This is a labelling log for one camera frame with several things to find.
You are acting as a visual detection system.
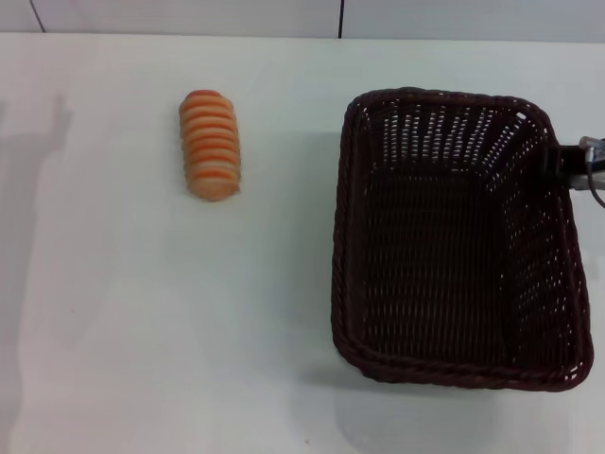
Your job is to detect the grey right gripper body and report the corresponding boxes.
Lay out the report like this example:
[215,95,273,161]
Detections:
[568,160,605,193]

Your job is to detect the dark brown woven basket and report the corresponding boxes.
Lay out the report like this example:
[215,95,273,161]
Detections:
[330,86,596,393]

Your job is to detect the orange and cream striped bread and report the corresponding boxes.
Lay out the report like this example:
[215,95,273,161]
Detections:
[178,89,243,203]

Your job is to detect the silver right wrist cable connector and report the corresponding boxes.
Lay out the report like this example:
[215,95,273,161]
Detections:
[578,135,605,165]

